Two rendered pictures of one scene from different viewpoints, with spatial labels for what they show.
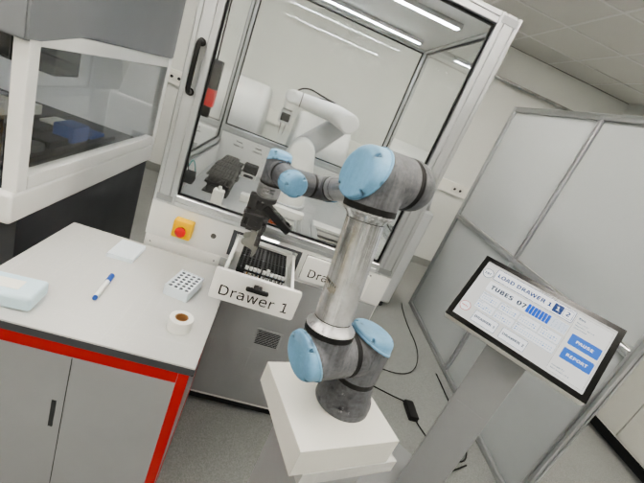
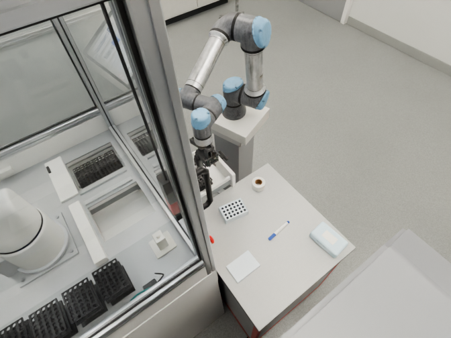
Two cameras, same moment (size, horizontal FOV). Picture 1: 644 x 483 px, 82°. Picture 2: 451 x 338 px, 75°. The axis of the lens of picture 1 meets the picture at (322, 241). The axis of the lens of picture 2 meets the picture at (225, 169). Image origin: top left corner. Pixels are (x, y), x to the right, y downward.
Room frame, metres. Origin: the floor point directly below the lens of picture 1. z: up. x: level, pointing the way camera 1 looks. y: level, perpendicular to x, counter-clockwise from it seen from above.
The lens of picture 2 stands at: (1.38, 1.01, 2.09)
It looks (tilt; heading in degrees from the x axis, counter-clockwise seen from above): 54 degrees down; 248
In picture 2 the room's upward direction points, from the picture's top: 4 degrees counter-clockwise
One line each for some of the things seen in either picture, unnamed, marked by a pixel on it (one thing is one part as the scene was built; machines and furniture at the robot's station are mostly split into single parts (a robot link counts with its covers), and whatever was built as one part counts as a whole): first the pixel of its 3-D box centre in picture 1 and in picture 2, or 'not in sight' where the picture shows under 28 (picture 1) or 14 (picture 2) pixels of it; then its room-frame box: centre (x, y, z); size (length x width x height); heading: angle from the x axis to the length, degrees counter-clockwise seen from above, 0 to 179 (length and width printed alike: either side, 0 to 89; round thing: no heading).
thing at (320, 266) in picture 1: (334, 277); not in sight; (1.45, -0.11, 0.87); 0.29 x 0.02 x 0.11; 101
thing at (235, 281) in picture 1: (255, 293); (217, 162); (1.07, 0.14, 0.87); 0.29 x 0.02 x 0.11; 101
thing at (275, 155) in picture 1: (276, 168); (201, 123); (1.15, 0.22, 1.27); 0.09 x 0.08 x 0.11; 38
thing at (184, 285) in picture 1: (184, 285); (233, 210); (1.10, 0.38, 0.78); 0.12 x 0.08 x 0.04; 1
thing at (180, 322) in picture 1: (180, 322); (258, 184); (0.91, 0.30, 0.78); 0.07 x 0.07 x 0.04
